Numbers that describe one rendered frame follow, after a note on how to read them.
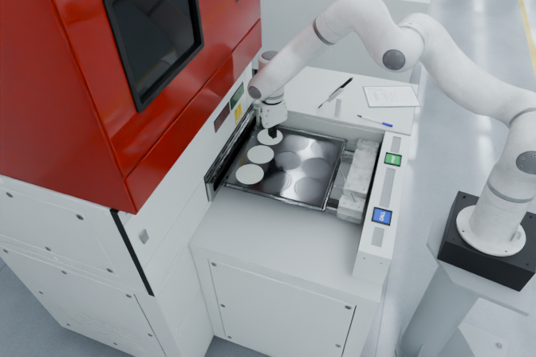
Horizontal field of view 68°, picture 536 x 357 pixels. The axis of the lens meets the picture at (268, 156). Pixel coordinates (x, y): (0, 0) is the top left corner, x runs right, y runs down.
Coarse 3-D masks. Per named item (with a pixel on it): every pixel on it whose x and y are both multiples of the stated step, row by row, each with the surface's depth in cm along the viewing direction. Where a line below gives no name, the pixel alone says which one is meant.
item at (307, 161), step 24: (264, 144) 154; (288, 144) 154; (312, 144) 154; (336, 144) 154; (264, 168) 145; (288, 168) 145; (312, 168) 145; (264, 192) 137; (288, 192) 137; (312, 192) 136
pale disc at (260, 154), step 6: (252, 150) 152; (258, 150) 152; (264, 150) 152; (270, 150) 152; (252, 156) 150; (258, 156) 150; (264, 156) 150; (270, 156) 150; (258, 162) 148; (264, 162) 148
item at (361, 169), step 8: (360, 152) 153; (368, 152) 153; (360, 160) 150; (368, 160) 150; (352, 168) 147; (360, 168) 147; (368, 168) 147; (352, 176) 144; (360, 176) 144; (368, 176) 144; (360, 184) 141; (368, 184) 141; (352, 200) 136; (360, 200) 136; (344, 216) 132; (352, 216) 131
